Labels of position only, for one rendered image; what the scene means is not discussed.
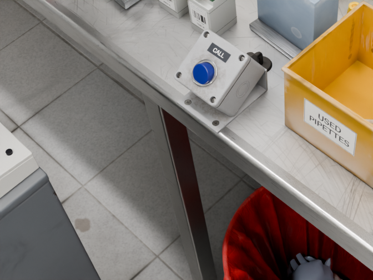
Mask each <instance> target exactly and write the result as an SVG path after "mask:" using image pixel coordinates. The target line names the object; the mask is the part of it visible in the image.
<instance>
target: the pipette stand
mask: <svg viewBox="0 0 373 280"><path fill-rule="evenodd" d="M338 6H339V0H257V7H258V18H257V19H256V20H254V21H253V22H251V23H250V24H249V28H250V29H251V30H252V31H254V32H255V33H256V34H258V35H259V36H260V37H262V38H263V39H265V40H266V41H267V42H268V43H270V44H271V45H272V46H274V47H275V48H276V49H278V50H279V51H280V52H281V53H283V54H284V55H286V56H287V57H288V58H290V59H291V60H292V59H293V58H294V57H295V56H297V55H298V54H299V53H300V52H301V51H302V50H304V49H305V48H306V47H307V46H308V45H310V44H311V43H312V42H313V41H314V40H316V39H317V38H318V37H320V36H321V35H322V34H323V33H324V32H326V31H327V30H328V29H329V28H330V27H331V26H333V25H334V24H335V23H336V22H337V15H338Z"/></svg>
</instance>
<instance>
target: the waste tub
mask: <svg viewBox="0 0 373 280"><path fill-rule="evenodd" d="M281 70H282V71H283V72H284V109H285V125H286V126H287V127H288V128H290V129H291V130H292V131H294V132H295V133H297V134H298V135H299V136H301V137H302V138H303V139H305V140H306V141H308V142H309V143H311V144H312V145H313V146H315V147H316V148H317V149H319V150H320V151H322V152H323V153H325V154H326V155H327V156H329V157H330V158H331V159H333V160H334V161H335V162H337V163H338V164H339V165H341V166H343V167H344V168H345V169H347V170H348V171H349V172H351V173H352V174H353V175H355V176H356V177H357V178H359V179H361V180H362V181H363V182H365V183H366V184H367V185H369V186H370V187H371V188H373V124H371V123H370V122H368V121H367V120H365V119H373V6H372V5H370V4H368V3H367V2H365V1H362V2H360V3H359V4H358V5H357V6H356V7H355V8H353V9H352V10H351V11H350V12H349V13H347V14H346V15H345V16H343V17H342V18H341V19H340V20H339V21H337V22H336V23H335V24H334V25H333V26H331V27H330V28H329V29H328V30H327V31H326V32H324V33H323V34H322V35H321V36H320V37H318V38H317V39H316V40H314V41H313V42H312V43H311V44H310V45H308V46H307V47H306V48H305V49H304V50H302V51H301V52H300V53H299V54H298V55H297V56H295V57H294V58H293V59H292V60H290V61H289V62H288V63H287V64H286V65H284V66H283V67H282V68H281Z"/></svg>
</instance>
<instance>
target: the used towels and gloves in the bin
mask: <svg viewBox="0 0 373 280"><path fill-rule="evenodd" d="M296 257H297V259H298V261H299V262H300V264H301V265H298V264H297V263H296V261H295V259H292V260H291V261H290V264H289V265H288V267H289V268H287V270H286V275H287V277H289V276H291V277H290V280H343V279H340V278H339V276H338V275H337V274H335V273H333V272H332V271H331V269H330V258H328V259H327V261H326V262H325V264H323V263H322V261H321V260H319V259H315V258H313V257H310V256H306V257H303V256H302V255H301V253H298V254H297V255H296ZM306 260H308V261H310V262H307V261H306ZM291 267H292V268H293V271H291Z"/></svg>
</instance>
